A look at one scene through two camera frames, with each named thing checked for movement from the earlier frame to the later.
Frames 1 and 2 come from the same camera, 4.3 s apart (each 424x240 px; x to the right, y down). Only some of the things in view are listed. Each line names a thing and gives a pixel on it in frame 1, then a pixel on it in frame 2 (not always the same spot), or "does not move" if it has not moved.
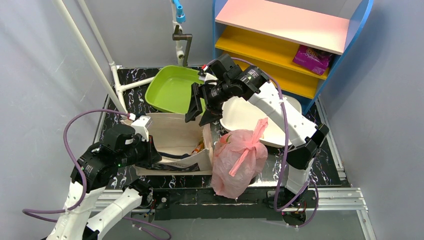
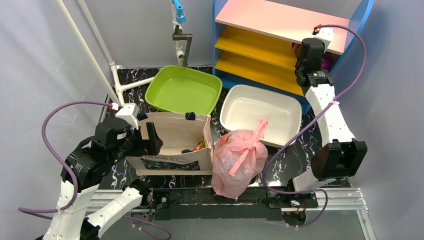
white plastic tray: [239, 113] does not move
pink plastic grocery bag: [238, 157] does not move
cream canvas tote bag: [185, 148] does not move
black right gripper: [203, 100] → [311, 48]
